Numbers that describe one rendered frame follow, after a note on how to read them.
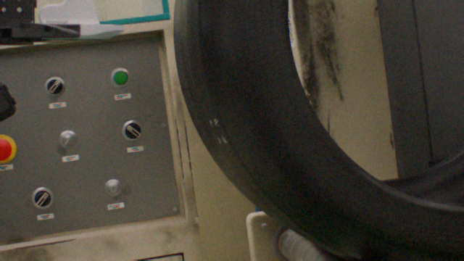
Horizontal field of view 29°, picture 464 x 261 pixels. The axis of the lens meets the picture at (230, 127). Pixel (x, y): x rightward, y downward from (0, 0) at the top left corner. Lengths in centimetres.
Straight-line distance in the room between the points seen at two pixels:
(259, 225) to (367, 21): 34
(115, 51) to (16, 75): 19
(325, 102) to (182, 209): 47
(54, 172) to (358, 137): 60
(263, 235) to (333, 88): 24
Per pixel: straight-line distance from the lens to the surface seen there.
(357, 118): 133
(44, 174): 166
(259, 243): 129
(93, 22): 97
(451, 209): 96
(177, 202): 168
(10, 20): 96
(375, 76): 134
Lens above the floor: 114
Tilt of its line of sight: 3 degrees down
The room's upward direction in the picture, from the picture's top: 7 degrees counter-clockwise
